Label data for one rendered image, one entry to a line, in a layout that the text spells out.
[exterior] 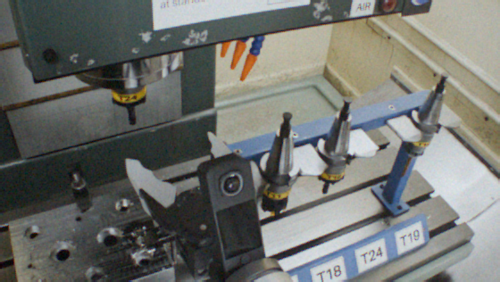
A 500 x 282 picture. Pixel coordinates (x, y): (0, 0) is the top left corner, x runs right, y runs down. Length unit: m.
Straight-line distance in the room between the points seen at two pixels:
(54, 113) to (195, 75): 0.39
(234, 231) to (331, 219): 0.70
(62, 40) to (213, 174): 0.17
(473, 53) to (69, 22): 1.24
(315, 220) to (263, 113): 0.84
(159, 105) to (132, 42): 0.89
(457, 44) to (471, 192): 0.44
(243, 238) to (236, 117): 1.43
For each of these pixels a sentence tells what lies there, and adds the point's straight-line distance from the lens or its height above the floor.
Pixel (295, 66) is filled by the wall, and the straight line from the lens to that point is 2.01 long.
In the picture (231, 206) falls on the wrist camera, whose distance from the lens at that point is 0.44.
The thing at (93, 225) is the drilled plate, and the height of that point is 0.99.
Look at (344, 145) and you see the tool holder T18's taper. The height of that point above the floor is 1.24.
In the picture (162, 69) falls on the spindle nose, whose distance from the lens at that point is 0.61.
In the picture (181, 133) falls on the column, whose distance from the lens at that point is 1.42.
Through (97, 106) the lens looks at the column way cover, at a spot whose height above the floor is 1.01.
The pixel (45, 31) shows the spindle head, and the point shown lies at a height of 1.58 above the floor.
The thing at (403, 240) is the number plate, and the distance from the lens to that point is 1.11.
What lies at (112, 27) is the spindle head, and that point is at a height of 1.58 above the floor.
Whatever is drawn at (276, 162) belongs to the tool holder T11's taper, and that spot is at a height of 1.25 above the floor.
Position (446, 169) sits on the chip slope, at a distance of 1.51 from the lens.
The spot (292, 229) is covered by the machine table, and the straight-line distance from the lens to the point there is 1.10.
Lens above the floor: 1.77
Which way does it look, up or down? 43 degrees down
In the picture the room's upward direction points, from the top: 5 degrees clockwise
